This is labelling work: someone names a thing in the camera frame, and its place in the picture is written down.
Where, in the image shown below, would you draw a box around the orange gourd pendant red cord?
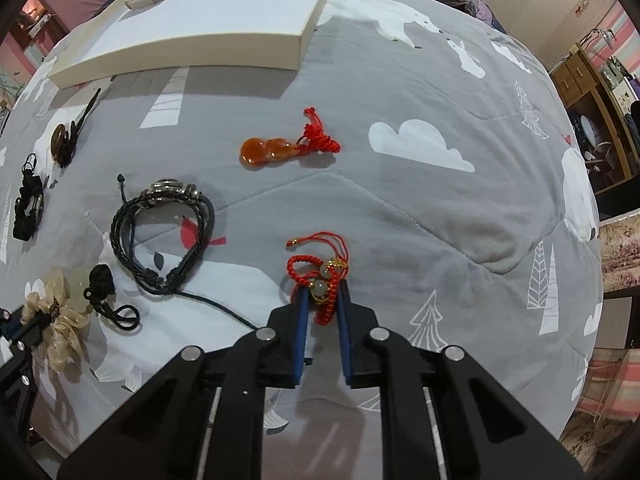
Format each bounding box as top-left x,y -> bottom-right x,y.
239,106 -> 343,168

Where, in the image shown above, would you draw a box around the wooden desk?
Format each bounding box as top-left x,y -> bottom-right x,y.
550,42 -> 640,196

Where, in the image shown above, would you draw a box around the floral bedding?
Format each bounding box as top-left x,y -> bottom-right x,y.
597,215 -> 640,291

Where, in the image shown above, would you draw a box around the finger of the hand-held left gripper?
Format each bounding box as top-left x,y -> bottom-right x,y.
0,307 -> 54,436

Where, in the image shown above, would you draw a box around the brown teardrop pendant black cord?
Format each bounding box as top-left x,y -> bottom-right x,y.
50,87 -> 102,168

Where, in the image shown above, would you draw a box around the black scrunchie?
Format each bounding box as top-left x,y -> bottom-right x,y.
12,180 -> 46,242

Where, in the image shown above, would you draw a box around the cream ruffled scrunchie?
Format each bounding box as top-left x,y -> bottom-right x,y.
22,266 -> 83,373

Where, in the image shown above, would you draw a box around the white shallow tray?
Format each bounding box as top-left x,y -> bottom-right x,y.
48,0 -> 343,90

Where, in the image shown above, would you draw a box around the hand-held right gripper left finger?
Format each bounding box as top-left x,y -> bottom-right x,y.
56,290 -> 311,480

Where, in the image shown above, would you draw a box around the black carved bead pendant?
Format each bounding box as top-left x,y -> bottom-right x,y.
20,152 -> 40,184

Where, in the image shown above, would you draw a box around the red braided bracelet jade beads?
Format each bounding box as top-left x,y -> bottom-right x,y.
285,231 -> 351,326

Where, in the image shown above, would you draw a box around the pale jade pendant black cord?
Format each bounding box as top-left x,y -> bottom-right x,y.
70,263 -> 140,332

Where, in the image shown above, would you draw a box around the black leather bracelet metal beads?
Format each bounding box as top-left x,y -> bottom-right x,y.
111,174 -> 261,332

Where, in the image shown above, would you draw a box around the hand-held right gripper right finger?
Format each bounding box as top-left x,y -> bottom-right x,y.
337,280 -> 586,480

